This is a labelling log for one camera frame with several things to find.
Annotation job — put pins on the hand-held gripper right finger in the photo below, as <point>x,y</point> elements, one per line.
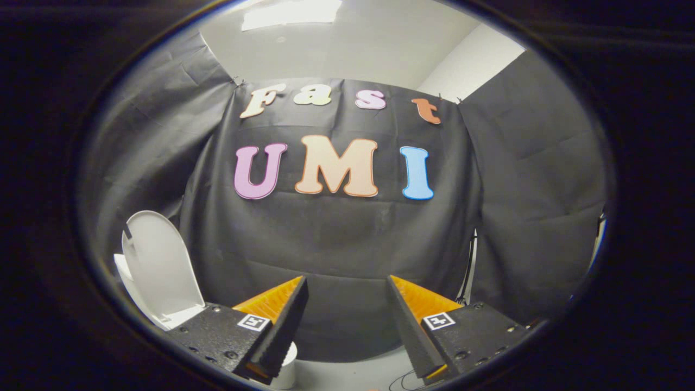
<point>410,331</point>

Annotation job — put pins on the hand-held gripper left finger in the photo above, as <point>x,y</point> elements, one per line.
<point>285,326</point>

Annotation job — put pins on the small black lid pull tag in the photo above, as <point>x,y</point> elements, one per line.
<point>127,232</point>

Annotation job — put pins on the white ceramic toilet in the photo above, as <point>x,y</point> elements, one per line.
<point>286,369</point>

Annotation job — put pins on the thin metal tripod stand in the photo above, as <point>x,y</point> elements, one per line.
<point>471,260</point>

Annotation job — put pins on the black backdrop cloth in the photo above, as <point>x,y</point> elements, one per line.
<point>336,244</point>

